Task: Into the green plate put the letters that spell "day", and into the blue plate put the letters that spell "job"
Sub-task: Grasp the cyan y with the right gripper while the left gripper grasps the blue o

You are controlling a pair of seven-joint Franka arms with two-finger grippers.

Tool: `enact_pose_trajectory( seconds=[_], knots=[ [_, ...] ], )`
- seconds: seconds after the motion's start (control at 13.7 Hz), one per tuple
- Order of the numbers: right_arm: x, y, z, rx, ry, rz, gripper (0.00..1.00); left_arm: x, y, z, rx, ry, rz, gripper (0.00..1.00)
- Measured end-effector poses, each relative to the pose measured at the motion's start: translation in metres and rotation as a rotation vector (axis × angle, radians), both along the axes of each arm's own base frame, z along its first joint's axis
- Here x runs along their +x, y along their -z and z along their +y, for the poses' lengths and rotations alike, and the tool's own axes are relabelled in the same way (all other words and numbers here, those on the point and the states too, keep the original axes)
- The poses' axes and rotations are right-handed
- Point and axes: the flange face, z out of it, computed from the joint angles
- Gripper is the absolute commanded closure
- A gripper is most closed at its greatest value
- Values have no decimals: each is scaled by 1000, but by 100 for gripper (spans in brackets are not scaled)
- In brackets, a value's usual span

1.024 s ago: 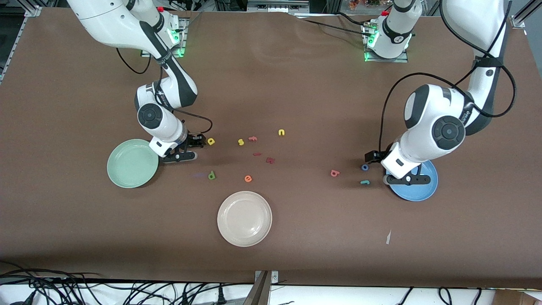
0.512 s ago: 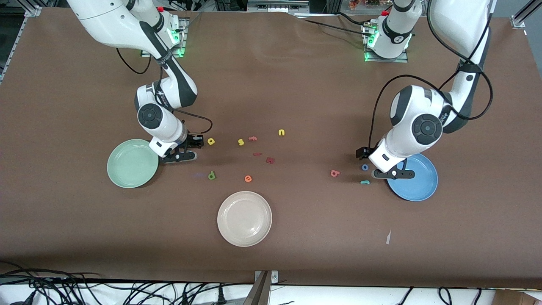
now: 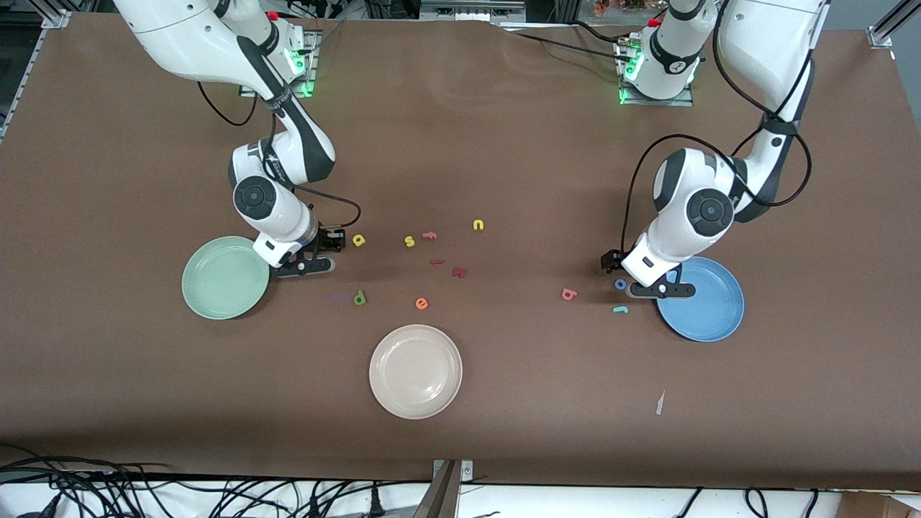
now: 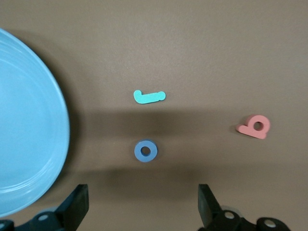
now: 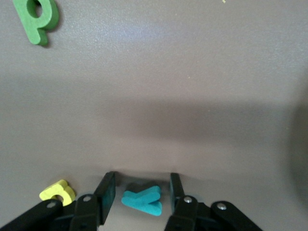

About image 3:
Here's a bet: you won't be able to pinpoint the black base cable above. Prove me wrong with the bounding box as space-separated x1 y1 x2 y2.
496 20 634 65

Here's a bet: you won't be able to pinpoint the tangled black floor cables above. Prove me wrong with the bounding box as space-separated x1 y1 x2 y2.
0 445 407 518

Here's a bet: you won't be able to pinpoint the grey metal equipment box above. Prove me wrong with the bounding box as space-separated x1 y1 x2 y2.
419 0 527 21

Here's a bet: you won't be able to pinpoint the brown table cover sheet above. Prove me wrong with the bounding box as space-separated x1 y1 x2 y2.
0 13 921 491

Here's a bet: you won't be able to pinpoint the brown cardboard box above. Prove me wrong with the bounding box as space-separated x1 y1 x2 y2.
838 491 921 518

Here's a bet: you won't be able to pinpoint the blue plate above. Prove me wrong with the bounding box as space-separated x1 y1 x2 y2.
656 256 745 342

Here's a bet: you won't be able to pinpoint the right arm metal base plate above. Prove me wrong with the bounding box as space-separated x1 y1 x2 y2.
240 29 318 99

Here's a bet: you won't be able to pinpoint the light green plate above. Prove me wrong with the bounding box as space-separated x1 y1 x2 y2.
181 236 271 320

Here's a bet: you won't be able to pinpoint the beige plate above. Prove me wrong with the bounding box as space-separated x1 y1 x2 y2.
368 324 463 420

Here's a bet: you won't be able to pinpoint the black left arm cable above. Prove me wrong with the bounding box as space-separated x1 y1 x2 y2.
620 0 814 253

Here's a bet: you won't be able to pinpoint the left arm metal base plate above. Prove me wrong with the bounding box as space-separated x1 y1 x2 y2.
617 40 695 108

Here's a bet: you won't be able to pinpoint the aluminium frame rail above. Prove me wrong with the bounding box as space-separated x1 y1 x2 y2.
0 9 71 145
867 0 921 50

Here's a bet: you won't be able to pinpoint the metal table edge bracket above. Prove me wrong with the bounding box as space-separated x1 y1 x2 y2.
412 459 475 518

